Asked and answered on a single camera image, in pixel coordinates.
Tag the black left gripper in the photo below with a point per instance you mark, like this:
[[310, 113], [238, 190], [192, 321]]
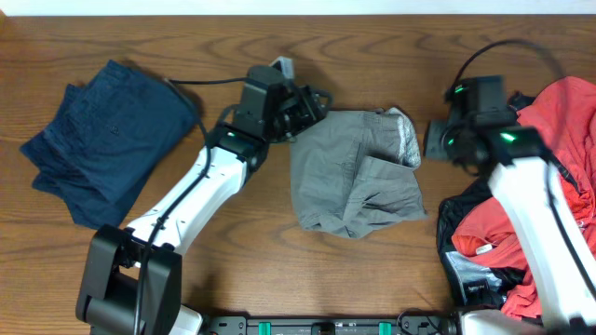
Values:
[[305, 111]]

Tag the folded navy blue shorts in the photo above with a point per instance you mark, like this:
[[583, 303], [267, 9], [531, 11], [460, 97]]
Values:
[[98, 152]]

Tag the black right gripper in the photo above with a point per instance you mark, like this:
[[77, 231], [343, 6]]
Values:
[[433, 146]]

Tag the grey shorts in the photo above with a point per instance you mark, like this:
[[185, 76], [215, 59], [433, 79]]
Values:
[[353, 173]]

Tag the black patterned garment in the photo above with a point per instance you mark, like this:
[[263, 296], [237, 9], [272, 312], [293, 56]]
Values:
[[476, 243]]

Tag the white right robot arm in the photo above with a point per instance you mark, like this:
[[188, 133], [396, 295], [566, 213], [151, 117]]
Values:
[[526, 185]]

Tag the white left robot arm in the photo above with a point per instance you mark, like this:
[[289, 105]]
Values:
[[132, 283]]

